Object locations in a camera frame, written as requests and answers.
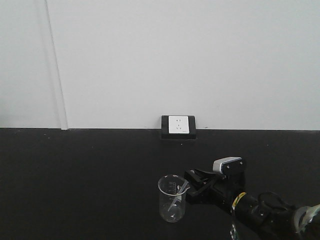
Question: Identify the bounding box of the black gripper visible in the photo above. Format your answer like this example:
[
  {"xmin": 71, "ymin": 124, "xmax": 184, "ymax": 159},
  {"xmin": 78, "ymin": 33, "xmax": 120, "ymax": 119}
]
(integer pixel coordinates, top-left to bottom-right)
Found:
[{"xmin": 184, "ymin": 169, "xmax": 246, "ymax": 209}]

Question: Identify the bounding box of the clear plastic pipette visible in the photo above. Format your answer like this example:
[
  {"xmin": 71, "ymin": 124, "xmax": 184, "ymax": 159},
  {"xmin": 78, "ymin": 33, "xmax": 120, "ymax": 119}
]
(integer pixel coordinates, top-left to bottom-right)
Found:
[{"xmin": 167, "ymin": 180, "xmax": 189, "ymax": 212}]

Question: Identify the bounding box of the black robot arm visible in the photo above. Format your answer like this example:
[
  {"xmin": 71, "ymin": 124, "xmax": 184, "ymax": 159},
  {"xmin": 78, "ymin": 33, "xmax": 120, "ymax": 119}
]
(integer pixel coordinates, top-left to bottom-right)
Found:
[{"xmin": 184, "ymin": 169, "xmax": 320, "ymax": 240}]

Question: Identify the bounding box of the clear glass beaker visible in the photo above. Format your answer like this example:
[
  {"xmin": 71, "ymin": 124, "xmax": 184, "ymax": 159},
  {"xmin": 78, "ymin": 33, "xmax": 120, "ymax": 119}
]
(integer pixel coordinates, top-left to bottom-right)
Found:
[{"xmin": 158, "ymin": 174, "xmax": 190, "ymax": 223}]

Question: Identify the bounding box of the black socket box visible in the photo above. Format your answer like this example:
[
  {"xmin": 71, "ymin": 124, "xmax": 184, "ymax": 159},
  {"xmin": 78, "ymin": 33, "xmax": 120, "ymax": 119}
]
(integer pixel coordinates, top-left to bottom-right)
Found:
[{"xmin": 161, "ymin": 115, "xmax": 197, "ymax": 140}]

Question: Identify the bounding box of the white socket faceplate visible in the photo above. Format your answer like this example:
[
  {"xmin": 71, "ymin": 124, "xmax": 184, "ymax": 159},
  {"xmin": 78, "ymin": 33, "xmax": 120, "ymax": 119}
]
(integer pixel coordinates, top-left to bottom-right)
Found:
[{"xmin": 168, "ymin": 115, "xmax": 190, "ymax": 134}]

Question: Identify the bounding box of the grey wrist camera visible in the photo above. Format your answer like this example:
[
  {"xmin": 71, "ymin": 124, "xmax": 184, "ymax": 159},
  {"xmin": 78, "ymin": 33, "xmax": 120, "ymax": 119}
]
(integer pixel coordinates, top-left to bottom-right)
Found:
[{"xmin": 212, "ymin": 156, "xmax": 246, "ymax": 176}]

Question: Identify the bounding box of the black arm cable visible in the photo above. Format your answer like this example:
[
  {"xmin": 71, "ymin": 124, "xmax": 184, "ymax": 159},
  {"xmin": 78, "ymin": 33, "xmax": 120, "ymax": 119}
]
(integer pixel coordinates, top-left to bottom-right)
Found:
[{"xmin": 257, "ymin": 191, "xmax": 297, "ymax": 210}]

